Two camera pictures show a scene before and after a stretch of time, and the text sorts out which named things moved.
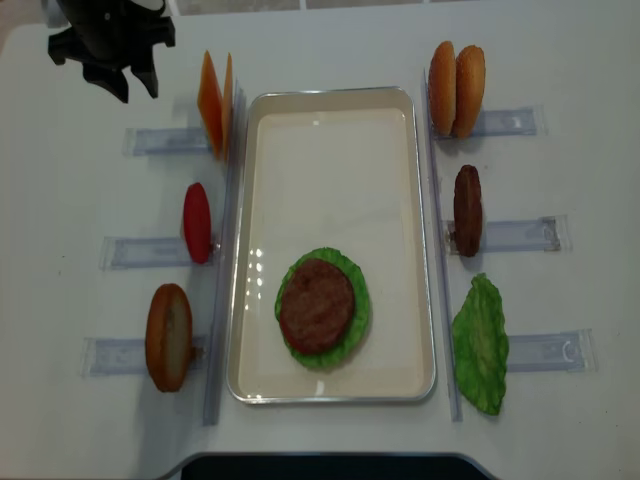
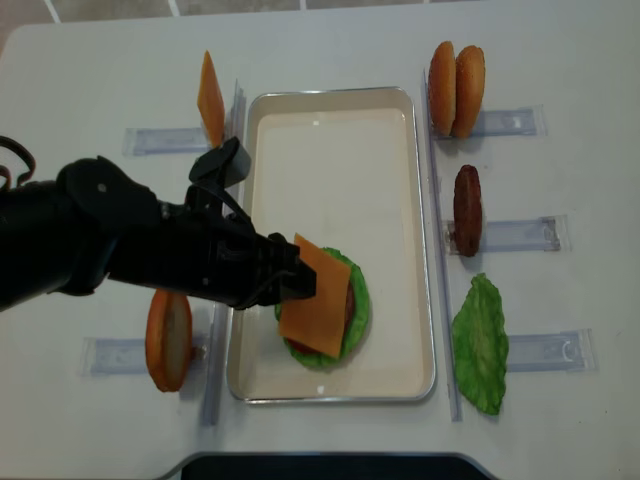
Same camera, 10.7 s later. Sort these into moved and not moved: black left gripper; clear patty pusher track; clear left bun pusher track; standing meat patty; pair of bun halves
Moved: black left gripper
Not moved: clear left bun pusher track; pair of bun halves; clear patty pusher track; standing meat patty
